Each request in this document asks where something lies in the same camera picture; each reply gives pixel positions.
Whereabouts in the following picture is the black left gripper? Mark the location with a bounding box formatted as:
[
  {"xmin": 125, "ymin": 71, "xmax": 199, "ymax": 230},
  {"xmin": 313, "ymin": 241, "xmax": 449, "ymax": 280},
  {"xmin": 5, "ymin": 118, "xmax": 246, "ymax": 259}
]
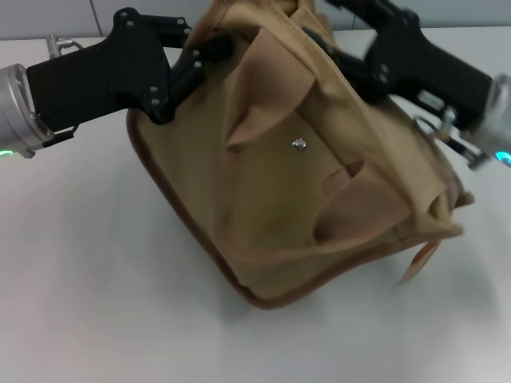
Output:
[{"xmin": 26, "ymin": 6, "xmax": 236, "ymax": 136}]

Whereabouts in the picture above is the silver right cable connector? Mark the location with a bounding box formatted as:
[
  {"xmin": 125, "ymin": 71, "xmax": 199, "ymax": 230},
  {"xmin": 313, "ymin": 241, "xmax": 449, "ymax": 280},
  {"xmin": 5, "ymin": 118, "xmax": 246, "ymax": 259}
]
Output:
[{"xmin": 413, "ymin": 107, "xmax": 490, "ymax": 171}]

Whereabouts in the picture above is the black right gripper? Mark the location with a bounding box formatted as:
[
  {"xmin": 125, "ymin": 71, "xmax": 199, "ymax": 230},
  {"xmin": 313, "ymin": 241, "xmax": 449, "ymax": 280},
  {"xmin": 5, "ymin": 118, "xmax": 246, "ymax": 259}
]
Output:
[{"xmin": 302, "ymin": 0, "xmax": 494, "ymax": 132}]

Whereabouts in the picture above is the thin black cable loop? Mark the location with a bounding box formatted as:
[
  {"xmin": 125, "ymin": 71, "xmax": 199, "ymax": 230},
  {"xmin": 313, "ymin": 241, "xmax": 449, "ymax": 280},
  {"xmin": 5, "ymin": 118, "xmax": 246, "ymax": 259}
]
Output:
[{"xmin": 39, "ymin": 124, "xmax": 77, "ymax": 148}]

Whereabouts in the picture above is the khaki canvas food bag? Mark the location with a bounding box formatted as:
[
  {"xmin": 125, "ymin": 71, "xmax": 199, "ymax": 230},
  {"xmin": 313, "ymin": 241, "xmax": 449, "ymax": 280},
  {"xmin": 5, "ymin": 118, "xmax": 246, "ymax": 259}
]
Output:
[{"xmin": 126, "ymin": 0, "xmax": 476, "ymax": 310}]

